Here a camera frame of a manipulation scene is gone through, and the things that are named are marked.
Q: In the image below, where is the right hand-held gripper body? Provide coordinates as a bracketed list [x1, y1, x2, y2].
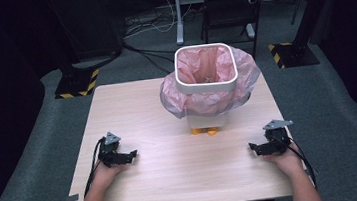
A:
[260, 117, 297, 157]

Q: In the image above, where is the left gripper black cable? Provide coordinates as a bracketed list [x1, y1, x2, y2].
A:
[78, 137, 111, 199]

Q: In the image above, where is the black stand with striped base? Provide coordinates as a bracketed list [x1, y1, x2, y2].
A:
[50, 48, 103, 100]
[262, 0, 327, 71]

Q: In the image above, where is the bundle of floor cables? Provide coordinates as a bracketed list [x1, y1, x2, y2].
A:
[121, 8, 180, 39]

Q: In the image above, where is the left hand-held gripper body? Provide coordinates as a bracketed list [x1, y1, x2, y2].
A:
[94, 129, 131, 169]

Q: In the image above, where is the person's left hand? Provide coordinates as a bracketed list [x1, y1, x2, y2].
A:
[90, 157, 133, 191]

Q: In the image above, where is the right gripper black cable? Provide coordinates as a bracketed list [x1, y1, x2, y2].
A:
[285, 135, 319, 192]

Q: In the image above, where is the person's right hand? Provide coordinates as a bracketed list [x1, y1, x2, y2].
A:
[262, 149, 307, 180]

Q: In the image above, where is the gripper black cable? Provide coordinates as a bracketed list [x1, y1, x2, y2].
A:
[78, 137, 111, 199]
[285, 135, 319, 192]

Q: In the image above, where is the pink plastic trash bag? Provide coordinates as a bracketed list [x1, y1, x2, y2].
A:
[154, 40, 266, 122]

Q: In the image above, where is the black folding chair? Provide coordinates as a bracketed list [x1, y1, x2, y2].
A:
[196, 0, 277, 66]

